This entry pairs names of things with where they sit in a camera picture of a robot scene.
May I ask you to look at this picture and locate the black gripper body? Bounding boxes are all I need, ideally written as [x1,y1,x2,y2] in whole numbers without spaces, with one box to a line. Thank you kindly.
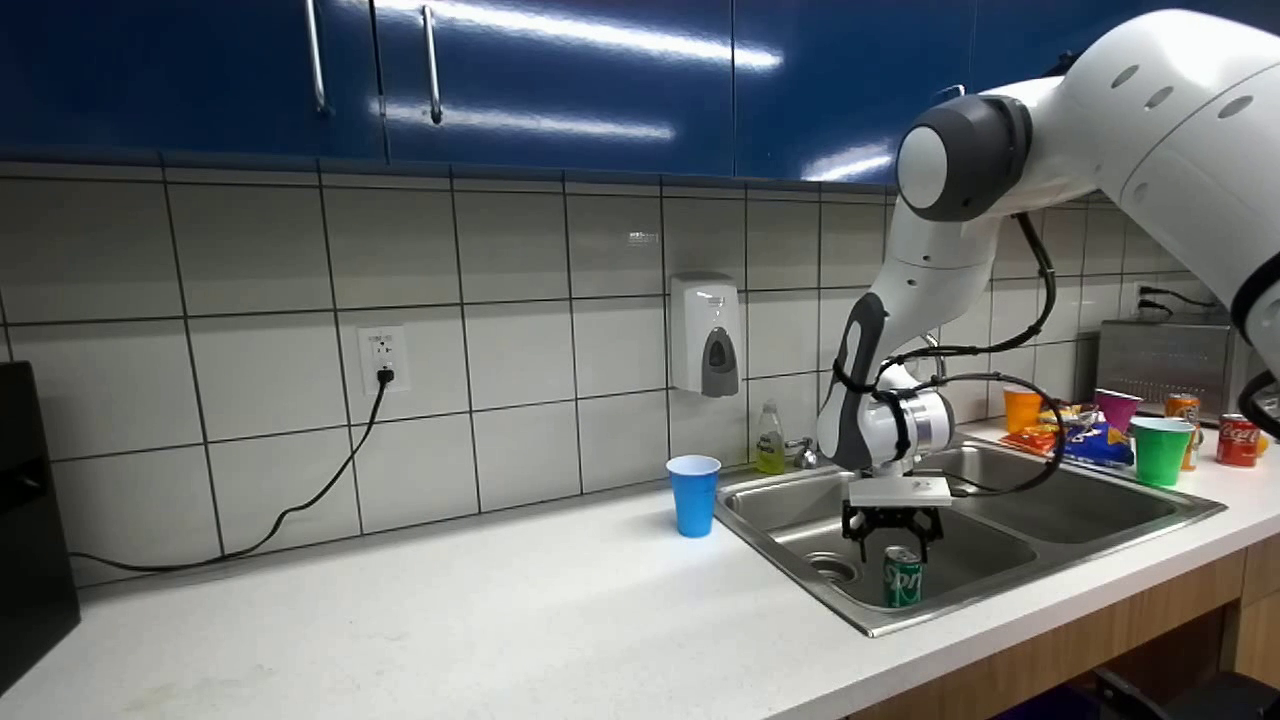
[847,500,945,540]

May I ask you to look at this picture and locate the green soda can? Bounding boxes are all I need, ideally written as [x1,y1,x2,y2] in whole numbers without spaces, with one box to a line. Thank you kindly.
[879,540,929,613]

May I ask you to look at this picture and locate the stainless steel double sink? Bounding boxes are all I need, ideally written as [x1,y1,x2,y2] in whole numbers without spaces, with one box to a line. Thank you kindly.
[714,434,1228,641]

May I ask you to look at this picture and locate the yellow-green dish soap bottle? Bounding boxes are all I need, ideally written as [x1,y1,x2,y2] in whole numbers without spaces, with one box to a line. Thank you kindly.
[750,399,791,479]

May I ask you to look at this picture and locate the red snack bag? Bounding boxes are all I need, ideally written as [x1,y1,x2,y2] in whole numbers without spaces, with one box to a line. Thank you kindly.
[1008,414,1068,458]

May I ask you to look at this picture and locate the orange snack bag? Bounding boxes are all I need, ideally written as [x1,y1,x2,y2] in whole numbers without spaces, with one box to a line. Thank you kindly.
[1002,382,1050,434]

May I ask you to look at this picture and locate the blue plastic cup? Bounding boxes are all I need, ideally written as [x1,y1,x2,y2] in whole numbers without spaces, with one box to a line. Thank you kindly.
[666,450,724,540]

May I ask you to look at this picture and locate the wooden base cabinet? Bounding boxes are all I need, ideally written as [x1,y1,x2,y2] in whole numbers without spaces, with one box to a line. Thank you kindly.
[852,531,1280,720]

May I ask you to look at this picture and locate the blue snack bag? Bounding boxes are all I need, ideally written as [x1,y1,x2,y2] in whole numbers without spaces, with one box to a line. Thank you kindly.
[1061,421,1142,474]

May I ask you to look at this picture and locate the purple plastic cup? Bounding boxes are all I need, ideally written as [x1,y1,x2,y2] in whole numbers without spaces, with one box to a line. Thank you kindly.
[1093,382,1150,434]

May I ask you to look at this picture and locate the green plastic cup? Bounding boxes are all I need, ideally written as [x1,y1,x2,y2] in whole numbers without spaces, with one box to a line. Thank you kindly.
[1133,414,1197,490]

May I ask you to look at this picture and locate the orange patterned cup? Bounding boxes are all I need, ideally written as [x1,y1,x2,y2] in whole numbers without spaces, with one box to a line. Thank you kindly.
[1161,387,1209,428]

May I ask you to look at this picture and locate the stainless steel countertop appliance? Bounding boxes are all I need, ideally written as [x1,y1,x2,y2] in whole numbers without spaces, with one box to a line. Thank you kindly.
[1093,315,1252,414]

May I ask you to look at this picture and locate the red mug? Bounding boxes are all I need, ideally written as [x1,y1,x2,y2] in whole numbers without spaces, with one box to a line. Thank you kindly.
[1215,407,1271,473]

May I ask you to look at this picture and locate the black coffee maker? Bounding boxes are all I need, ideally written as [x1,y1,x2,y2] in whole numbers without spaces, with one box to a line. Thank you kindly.
[0,355,84,695]

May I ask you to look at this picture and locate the blue upper cabinets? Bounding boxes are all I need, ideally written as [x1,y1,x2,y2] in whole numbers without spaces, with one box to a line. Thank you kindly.
[0,0,1280,192]

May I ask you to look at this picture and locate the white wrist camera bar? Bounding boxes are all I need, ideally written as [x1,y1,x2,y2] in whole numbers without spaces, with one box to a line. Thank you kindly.
[842,473,959,510]

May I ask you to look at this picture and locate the white wall soap dispenser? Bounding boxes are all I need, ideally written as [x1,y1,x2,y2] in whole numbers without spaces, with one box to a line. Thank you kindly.
[666,272,750,399]

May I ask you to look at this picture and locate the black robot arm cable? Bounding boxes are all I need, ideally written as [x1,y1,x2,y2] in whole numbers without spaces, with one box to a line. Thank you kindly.
[871,210,1072,500]

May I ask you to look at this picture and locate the black appliance cable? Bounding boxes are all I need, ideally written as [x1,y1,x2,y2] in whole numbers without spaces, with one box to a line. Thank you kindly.
[1137,279,1231,322]

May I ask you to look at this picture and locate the black power cord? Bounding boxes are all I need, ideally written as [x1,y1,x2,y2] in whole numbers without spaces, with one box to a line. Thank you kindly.
[69,366,401,575]

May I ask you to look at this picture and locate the white wall outlet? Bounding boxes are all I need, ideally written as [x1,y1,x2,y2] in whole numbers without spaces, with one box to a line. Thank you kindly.
[356,319,417,390]

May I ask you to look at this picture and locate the silver cabinet door handle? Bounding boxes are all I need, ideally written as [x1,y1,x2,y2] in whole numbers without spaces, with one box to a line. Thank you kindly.
[417,0,450,127]
[304,0,333,115]

